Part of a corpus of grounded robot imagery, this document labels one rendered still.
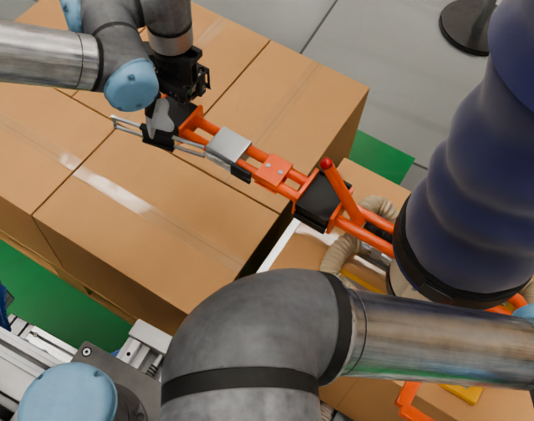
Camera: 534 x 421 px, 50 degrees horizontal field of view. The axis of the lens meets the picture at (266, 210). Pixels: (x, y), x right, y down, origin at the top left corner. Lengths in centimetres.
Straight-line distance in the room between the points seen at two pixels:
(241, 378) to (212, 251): 125
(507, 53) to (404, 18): 256
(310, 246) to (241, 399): 83
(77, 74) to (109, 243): 93
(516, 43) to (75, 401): 64
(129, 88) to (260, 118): 112
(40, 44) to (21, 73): 4
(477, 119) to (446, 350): 29
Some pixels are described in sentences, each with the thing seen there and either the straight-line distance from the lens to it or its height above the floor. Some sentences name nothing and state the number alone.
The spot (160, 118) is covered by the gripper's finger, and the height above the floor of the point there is 116.
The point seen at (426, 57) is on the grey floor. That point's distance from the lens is 300.
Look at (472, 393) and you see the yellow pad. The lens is 114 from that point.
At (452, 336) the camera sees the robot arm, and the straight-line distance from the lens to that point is 55.
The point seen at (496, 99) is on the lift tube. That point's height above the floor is 156.
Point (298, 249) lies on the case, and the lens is 118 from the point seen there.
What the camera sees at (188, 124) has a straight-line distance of 116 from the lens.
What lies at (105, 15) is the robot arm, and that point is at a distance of 88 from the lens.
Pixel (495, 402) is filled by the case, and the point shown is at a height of 95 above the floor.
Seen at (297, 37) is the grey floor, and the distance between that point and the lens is 295.
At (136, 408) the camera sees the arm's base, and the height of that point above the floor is 108.
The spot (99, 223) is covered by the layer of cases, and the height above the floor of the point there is 54.
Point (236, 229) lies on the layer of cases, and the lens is 166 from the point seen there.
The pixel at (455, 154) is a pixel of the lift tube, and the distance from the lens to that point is 73.
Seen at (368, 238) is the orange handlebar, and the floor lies 109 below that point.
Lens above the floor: 201
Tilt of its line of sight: 60 degrees down
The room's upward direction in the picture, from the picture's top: 6 degrees clockwise
